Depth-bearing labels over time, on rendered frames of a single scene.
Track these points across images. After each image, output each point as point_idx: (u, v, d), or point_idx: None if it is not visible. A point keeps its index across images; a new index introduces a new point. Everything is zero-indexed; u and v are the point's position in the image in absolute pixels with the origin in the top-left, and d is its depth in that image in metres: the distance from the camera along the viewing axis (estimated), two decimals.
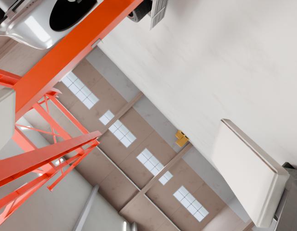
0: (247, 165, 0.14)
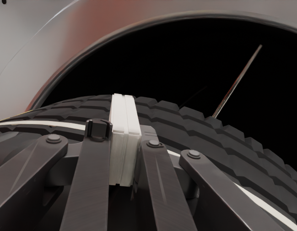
0: None
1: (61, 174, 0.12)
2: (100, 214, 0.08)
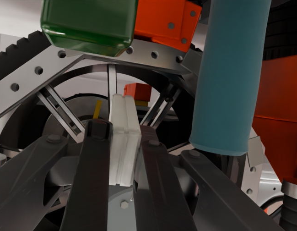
0: None
1: (61, 174, 0.12)
2: (100, 214, 0.08)
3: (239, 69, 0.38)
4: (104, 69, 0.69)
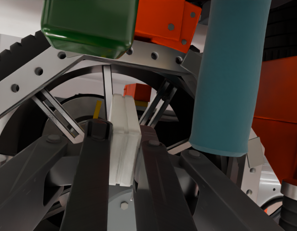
0: None
1: (61, 174, 0.12)
2: (100, 214, 0.08)
3: (238, 70, 0.38)
4: (99, 70, 0.69)
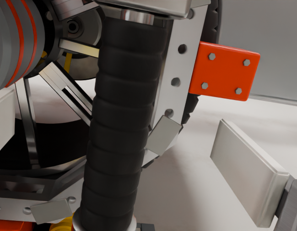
0: (247, 165, 0.14)
1: None
2: None
3: None
4: (52, 136, 0.63)
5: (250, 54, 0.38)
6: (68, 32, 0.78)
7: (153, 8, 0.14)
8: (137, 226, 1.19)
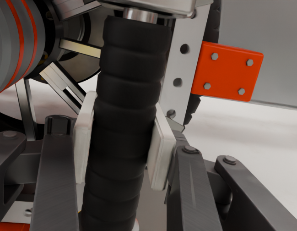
0: (153, 137, 0.16)
1: (18, 172, 0.11)
2: (70, 211, 0.08)
3: None
4: None
5: (253, 54, 0.37)
6: None
7: (157, 6, 0.13)
8: None
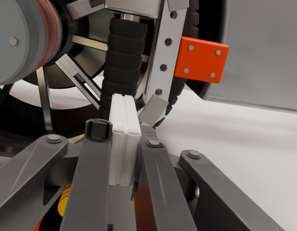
0: None
1: (61, 174, 0.12)
2: (100, 214, 0.08)
3: None
4: (63, 118, 0.74)
5: (221, 46, 0.49)
6: None
7: (138, 12, 0.25)
8: None
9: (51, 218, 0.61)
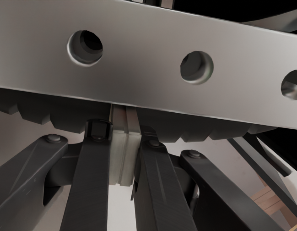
0: None
1: (61, 174, 0.12)
2: (100, 214, 0.08)
3: None
4: None
5: None
6: None
7: None
8: None
9: None
